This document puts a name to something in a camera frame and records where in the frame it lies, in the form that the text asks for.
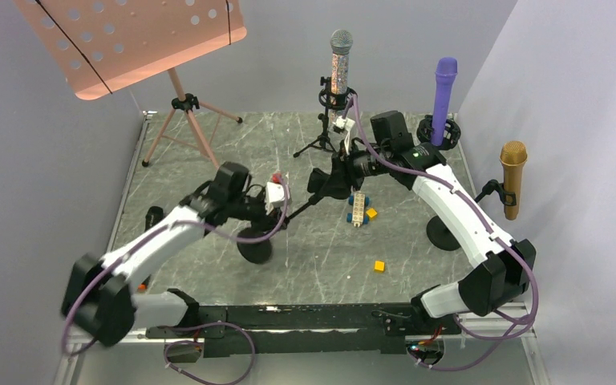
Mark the black round-base desk mic stand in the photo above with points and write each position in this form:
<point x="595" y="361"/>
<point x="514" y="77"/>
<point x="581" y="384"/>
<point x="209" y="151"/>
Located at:
<point x="254" y="242"/>

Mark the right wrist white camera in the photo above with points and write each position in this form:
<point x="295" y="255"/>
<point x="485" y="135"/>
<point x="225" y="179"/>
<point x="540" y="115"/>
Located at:
<point x="342" y="125"/>

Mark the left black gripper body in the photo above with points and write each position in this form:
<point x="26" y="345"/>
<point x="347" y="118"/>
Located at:
<point x="248" y="208"/>

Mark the yellow cube on table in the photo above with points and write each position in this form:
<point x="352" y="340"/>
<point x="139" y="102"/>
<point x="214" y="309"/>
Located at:
<point x="379" y="267"/>

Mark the wrist white camera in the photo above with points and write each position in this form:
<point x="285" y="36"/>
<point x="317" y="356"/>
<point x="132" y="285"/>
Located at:
<point x="275" y="197"/>
<point x="342" y="125"/>

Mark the rhinestone silver microphone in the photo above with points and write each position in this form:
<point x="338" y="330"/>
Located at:
<point x="341" y="42"/>

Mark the gold microphone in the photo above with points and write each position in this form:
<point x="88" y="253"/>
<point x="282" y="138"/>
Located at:
<point x="513" y="156"/>

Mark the pink perforated music stand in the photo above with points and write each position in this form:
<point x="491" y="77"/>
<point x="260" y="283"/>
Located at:
<point x="104" y="46"/>

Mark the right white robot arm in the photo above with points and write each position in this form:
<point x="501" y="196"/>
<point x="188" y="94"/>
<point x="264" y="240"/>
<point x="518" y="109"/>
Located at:
<point x="501" y="266"/>

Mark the purple microphone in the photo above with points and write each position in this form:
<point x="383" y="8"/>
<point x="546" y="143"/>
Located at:
<point x="446" y="72"/>

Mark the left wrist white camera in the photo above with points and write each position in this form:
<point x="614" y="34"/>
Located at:
<point x="275" y="197"/>

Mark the black tripod mic stand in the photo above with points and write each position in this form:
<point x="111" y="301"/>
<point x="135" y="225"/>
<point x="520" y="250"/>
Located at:
<point x="331" y="102"/>

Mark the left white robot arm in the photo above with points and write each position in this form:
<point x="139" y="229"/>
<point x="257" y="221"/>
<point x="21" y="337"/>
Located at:
<point x="102" y="295"/>

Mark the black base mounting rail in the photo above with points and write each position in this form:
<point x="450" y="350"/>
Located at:
<point x="382" y="327"/>

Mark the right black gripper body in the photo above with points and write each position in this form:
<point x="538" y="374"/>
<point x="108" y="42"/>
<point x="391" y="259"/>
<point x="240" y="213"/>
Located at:
<point x="361" y="164"/>

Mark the black microphone with orange end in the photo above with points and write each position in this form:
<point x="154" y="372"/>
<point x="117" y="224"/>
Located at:
<point x="153" y="216"/>

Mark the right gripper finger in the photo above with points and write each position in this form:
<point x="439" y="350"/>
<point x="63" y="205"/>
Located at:
<point x="340" y="187"/>
<point x="319" y="183"/>

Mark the toy brick car blue wheels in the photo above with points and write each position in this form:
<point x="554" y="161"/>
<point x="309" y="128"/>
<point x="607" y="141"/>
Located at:
<point x="359" y="203"/>

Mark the yellow cube near car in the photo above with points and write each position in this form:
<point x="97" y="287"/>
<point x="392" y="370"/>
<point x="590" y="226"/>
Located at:
<point x="371" y="213"/>

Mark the purple mic black stand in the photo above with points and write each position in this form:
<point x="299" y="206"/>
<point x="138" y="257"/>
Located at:
<point x="437" y="232"/>

